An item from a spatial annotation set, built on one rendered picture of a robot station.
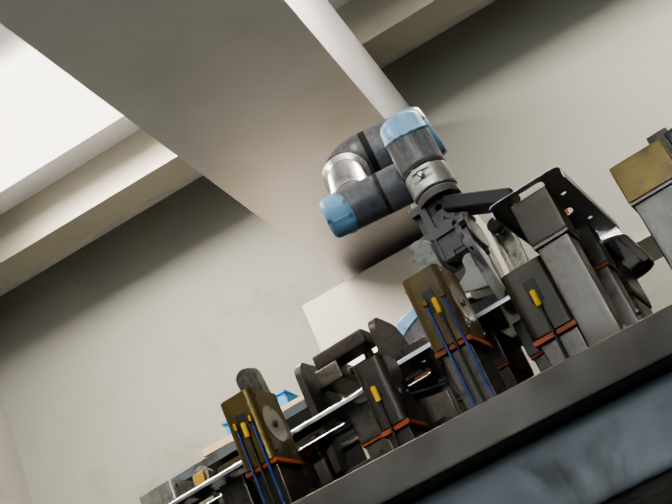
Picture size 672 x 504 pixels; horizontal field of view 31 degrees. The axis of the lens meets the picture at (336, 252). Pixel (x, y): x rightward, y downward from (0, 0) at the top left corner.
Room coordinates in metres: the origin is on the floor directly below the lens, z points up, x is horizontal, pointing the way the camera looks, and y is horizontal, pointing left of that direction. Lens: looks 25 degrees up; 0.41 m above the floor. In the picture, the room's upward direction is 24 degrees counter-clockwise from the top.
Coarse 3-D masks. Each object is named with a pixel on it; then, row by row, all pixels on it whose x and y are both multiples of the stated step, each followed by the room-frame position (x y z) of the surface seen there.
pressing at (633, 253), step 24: (624, 240) 1.64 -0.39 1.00; (624, 264) 1.74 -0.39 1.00; (648, 264) 1.78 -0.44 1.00; (480, 312) 1.66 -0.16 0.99; (504, 312) 1.72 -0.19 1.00; (408, 360) 1.74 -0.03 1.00; (432, 360) 1.78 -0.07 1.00; (432, 384) 1.90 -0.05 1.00; (336, 408) 1.77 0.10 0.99; (312, 432) 1.87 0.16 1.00; (336, 432) 1.92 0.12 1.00; (312, 456) 2.00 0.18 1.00; (216, 480) 1.89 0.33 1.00
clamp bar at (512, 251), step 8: (488, 224) 1.88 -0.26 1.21; (496, 224) 1.87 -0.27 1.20; (496, 232) 1.88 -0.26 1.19; (504, 232) 1.91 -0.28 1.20; (496, 240) 1.90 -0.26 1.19; (504, 240) 1.91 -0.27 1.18; (512, 240) 1.89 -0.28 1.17; (504, 248) 1.91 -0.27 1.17; (512, 248) 1.90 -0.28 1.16; (520, 248) 1.89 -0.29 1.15; (504, 256) 1.90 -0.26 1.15; (512, 256) 1.90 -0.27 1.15; (520, 256) 1.89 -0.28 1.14; (512, 264) 1.90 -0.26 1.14; (520, 264) 1.90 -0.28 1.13
